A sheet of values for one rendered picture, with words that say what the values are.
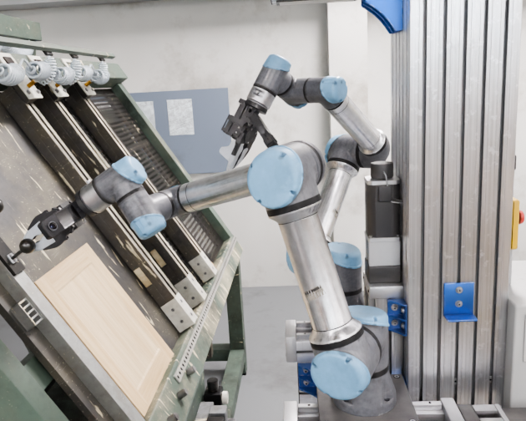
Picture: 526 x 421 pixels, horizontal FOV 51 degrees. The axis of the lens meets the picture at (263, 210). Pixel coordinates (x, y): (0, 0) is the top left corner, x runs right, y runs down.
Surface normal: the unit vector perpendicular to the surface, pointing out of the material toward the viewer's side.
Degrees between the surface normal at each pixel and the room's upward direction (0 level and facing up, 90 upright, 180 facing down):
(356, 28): 90
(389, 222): 90
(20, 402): 90
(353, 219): 90
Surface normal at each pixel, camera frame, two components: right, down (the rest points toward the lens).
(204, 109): -0.05, 0.23
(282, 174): -0.48, 0.11
